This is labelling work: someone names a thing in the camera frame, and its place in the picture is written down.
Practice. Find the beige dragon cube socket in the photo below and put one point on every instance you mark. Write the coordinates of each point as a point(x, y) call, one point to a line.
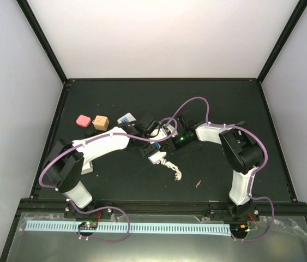
point(101, 123)

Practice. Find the white power strip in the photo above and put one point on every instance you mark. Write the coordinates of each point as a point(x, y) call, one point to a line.
point(157, 157)

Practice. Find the pink plug adapter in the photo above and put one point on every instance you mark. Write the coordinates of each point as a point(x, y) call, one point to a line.
point(83, 121)

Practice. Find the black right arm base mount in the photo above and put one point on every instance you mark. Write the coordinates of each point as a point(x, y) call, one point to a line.
point(228, 211)

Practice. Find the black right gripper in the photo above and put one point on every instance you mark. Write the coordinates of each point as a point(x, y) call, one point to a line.
point(172, 143)

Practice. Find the light blue slotted cable duct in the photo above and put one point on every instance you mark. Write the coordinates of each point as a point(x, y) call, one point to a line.
point(133, 228)

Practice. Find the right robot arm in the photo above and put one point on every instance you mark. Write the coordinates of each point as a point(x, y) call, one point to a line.
point(245, 153)

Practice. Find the white tiger cube socket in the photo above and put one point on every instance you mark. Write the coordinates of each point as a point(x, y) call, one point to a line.
point(87, 168)

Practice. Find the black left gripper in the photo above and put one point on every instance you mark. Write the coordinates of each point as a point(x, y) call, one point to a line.
point(147, 152)

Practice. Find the small green circuit board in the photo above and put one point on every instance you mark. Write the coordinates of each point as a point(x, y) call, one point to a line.
point(88, 226)

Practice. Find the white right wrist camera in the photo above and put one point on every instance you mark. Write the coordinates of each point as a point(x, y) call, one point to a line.
point(171, 129)

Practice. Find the blue cube socket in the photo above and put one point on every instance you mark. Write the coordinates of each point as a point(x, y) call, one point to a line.
point(157, 145)

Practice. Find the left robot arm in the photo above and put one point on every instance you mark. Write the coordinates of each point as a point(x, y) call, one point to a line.
point(68, 161)

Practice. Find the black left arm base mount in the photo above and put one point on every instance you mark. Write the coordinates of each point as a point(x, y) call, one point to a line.
point(70, 211)

